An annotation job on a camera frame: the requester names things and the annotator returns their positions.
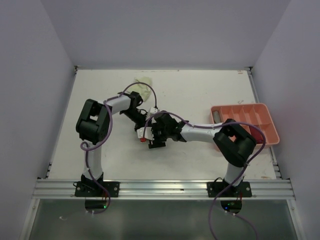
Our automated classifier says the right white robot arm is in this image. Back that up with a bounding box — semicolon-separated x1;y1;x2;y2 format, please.
142;111;257;197

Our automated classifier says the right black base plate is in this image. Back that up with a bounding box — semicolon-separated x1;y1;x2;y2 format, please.
206;177;253;198

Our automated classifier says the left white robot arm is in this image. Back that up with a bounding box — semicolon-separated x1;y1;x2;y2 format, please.
75;91;147;197

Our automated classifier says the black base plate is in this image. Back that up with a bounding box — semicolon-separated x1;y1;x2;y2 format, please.
73;181;120;198
206;177;253;198

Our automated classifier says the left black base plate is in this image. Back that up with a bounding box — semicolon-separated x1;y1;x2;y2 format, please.
73;181;120;198

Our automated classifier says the pale green underwear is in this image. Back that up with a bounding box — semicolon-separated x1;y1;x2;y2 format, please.
126;76;153;102

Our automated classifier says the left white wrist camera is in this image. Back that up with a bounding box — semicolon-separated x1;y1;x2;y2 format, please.
147;107;160;118

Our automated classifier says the dark red rolled underwear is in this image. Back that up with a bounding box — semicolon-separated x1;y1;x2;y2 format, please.
249;126;264;144

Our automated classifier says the aluminium mounting rail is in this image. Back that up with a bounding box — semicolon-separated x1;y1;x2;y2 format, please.
32;179;295;200

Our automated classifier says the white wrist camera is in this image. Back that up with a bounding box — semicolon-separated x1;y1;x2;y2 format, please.
147;107;160;118
136;126;154;143

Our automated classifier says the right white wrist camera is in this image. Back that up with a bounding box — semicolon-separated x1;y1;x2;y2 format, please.
136;126;154;143

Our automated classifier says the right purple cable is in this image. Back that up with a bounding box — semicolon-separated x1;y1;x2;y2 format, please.
143;111;266;240

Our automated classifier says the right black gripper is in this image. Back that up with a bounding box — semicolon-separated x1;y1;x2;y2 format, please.
146;121;170;147

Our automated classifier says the pink divided tray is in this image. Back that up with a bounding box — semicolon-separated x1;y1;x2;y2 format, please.
210;103;280;148

